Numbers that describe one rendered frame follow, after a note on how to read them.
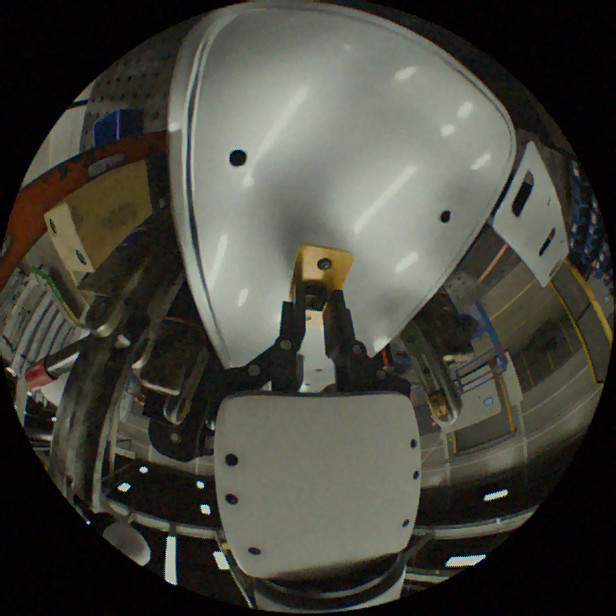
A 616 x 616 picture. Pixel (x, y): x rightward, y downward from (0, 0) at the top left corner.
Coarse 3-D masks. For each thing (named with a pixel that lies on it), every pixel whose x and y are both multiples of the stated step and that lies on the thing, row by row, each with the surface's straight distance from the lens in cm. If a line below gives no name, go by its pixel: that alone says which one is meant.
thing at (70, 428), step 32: (96, 352) 14; (128, 352) 16; (96, 384) 15; (64, 416) 15; (96, 416) 16; (64, 448) 15; (96, 448) 17; (64, 480) 16; (96, 480) 18; (96, 512) 19
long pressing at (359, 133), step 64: (256, 0) 15; (192, 64) 12; (256, 64) 11; (320, 64) 11; (384, 64) 12; (448, 64) 15; (192, 128) 12; (256, 128) 10; (320, 128) 10; (384, 128) 11; (448, 128) 13; (512, 128) 19; (192, 192) 12; (256, 192) 11; (320, 192) 11; (384, 192) 11; (448, 192) 14; (192, 256) 14; (256, 256) 13; (384, 256) 14; (448, 256) 17; (256, 320) 18; (384, 320) 20; (320, 384) 37
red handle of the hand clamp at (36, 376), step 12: (120, 336) 15; (72, 348) 18; (120, 348) 16; (48, 360) 21; (60, 360) 19; (72, 360) 18; (36, 372) 22; (48, 372) 21; (60, 372) 20; (36, 384) 24
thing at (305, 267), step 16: (304, 256) 12; (320, 256) 12; (336, 256) 12; (352, 256) 12; (304, 272) 13; (320, 272) 13; (336, 272) 13; (320, 288) 14; (336, 288) 14; (320, 304) 14; (320, 320) 17
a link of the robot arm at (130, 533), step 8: (104, 504) 54; (112, 512) 54; (120, 520) 54; (128, 528) 54; (128, 536) 54; (136, 536) 55; (120, 544) 54; (128, 544) 54; (136, 544) 55; (144, 544) 56; (128, 552) 54; (136, 552) 55; (144, 552) 56; (136, 560) 55; (144, 560) 57
